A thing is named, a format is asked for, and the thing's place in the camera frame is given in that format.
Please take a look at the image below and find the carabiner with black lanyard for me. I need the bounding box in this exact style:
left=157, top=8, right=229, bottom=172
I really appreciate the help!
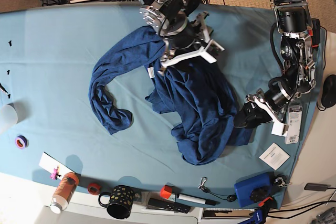
left=198, top=177, right=237, bottom=202

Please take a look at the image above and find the translucent plastic cup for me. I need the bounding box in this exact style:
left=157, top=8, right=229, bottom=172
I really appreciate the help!
left=0, top=104, right=18, bottom=134

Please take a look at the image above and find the black computer mouse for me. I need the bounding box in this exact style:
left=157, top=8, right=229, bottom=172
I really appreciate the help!
left=321, top=74, right=336, bottom=108

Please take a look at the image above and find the red orange cube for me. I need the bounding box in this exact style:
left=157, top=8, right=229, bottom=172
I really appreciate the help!
left=160, top=185, right=173, bottom=199

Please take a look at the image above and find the blue orange clamp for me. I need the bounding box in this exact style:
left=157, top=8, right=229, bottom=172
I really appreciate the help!
left=239, top=196, right=277, bottom=224

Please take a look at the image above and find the black mug gold pattern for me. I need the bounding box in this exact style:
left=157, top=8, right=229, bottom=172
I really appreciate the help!
left=98, top=185, right=135, bottom=220

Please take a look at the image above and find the white paper card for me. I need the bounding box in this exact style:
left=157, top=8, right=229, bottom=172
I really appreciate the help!
left=39, top=152, right=64, bottom=175

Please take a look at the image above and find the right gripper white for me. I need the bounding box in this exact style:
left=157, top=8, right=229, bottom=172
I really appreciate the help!
left=157, top=12, right=224, bottom=75

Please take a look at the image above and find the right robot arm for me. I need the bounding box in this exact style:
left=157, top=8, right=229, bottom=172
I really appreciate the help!
left=135, top=0, right=224, bottom=74

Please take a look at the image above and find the blue plastic case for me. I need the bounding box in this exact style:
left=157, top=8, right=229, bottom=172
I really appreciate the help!
left=234, top=172, right=275, bottom=208

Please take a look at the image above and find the dark blue t-shirt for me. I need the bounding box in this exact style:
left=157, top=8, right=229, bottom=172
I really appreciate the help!
left=88, top=26, right=252, bottom=165

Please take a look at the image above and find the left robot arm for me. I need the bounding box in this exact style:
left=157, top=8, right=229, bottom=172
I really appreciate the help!
left=234, top=0, right=316, bottom=136

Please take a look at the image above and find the orange plastic bottle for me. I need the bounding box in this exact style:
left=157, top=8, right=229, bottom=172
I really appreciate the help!
left=50, top=172, right=79, bottom=214

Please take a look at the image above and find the pink small clip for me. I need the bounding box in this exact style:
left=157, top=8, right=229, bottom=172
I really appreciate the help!
left=50, top=166, right=62, bottom=180

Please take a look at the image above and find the black power adapter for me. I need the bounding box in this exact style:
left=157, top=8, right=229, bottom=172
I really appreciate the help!
left=304, top=183, right=330, bottom=191

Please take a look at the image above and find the white black marker pen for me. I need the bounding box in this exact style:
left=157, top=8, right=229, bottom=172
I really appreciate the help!
left=176, top=194, right=219, bottom=206

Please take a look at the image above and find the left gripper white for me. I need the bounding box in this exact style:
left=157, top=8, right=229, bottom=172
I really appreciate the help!
left=234, top=89, right=289, bottom=137

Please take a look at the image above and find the black remote control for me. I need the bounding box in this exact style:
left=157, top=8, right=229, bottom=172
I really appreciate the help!
left=148, top=198, right=191, bottom=214

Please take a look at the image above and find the white square paper leaflet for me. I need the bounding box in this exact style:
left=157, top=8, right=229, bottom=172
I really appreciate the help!
left=259, top=143, right=290, bottom=170

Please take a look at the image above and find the purple tape roll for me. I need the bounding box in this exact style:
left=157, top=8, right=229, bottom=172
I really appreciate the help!
left=15, top=135, right=28, bottom=149

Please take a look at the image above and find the red tape roll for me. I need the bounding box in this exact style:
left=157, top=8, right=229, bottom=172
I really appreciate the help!
left=87, top=183, right=101, bottom=195

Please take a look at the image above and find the packaged bit set blister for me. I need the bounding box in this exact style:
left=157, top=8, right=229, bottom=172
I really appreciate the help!
left=285, top=100, right=303, bottom=144

